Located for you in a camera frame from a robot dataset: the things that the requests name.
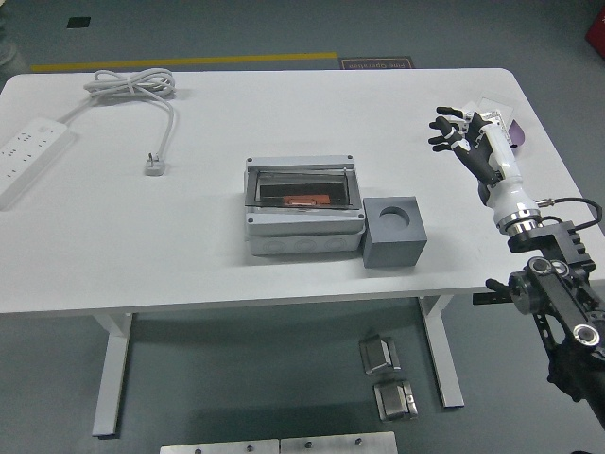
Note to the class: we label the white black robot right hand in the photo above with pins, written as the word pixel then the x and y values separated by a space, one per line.
pixel 508 194

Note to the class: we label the orange cylindrical battery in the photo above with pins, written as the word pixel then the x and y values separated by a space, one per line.
pixel 307 198

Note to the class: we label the transparent hinged box lid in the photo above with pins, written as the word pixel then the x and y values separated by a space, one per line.
pixel 302 182

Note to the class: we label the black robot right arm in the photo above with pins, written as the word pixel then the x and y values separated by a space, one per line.
pixel 553 246

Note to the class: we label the grey plastic junction box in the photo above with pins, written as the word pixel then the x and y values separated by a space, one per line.
pixel 302 236

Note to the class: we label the white blank cover plate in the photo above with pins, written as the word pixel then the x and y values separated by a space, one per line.
pixel 496 105

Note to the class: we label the black table control panel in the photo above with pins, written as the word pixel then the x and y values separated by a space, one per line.
pixel 491 299

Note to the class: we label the grey block with round hole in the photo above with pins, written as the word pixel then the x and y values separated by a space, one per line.
pixel 392 250

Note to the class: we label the white table leg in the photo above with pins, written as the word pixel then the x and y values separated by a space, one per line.
pixel 113 378
pixel 444 359

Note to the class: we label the red object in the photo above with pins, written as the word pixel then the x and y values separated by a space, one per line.
pixel 596 30

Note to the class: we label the metal foot block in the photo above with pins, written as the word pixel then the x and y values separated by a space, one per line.
pixel 378 354
pixel 394 402

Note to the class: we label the white power strip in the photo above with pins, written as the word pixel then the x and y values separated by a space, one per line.
pixel 28 151

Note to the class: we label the metal base plate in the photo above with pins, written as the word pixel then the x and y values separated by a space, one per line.
pixel 338 444
pixel 217 448

